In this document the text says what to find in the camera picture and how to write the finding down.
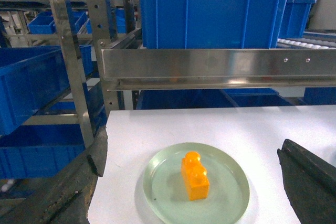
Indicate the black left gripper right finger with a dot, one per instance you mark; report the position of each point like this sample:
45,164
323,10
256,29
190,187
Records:
309,183

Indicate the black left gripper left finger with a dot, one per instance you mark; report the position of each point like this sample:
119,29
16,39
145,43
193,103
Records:
67,196

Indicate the yellow toy building block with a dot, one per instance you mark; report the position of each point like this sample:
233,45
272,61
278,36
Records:
194,175

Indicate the blue bin left lower shelf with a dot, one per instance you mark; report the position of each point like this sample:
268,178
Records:
39,150

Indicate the blue bin shelf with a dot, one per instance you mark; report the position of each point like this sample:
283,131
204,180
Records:
31,78
39,150

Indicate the steel left shelving rack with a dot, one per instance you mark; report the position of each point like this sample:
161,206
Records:
88,102

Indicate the clear glass plate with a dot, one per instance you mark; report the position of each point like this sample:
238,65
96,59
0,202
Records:
166,194

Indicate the blue bin left upper shelf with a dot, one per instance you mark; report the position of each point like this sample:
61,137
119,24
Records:
31,78

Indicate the small blue bin on conveyor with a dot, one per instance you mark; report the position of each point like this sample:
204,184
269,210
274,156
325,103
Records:
295,18

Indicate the large blue bin on conveyor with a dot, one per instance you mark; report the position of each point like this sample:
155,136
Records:
196,24

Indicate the steel conveyor rack frame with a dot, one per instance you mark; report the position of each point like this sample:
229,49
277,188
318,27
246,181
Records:
127,64

